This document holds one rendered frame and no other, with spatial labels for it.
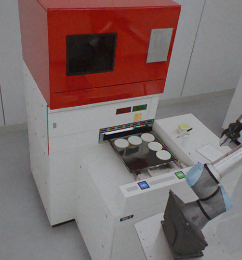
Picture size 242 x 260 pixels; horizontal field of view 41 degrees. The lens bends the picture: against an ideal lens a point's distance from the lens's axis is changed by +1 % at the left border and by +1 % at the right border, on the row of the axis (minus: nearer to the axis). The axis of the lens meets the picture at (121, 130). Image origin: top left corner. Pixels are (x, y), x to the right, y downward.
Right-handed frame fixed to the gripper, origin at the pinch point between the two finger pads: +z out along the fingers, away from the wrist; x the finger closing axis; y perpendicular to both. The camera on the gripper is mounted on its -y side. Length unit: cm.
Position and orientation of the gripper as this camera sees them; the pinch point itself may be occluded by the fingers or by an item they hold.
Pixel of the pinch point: (220, 144)
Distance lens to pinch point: 224.1
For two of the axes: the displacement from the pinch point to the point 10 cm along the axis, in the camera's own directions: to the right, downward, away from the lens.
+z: -5.0, 7.4, 4.5
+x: 8.3, 5.5, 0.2
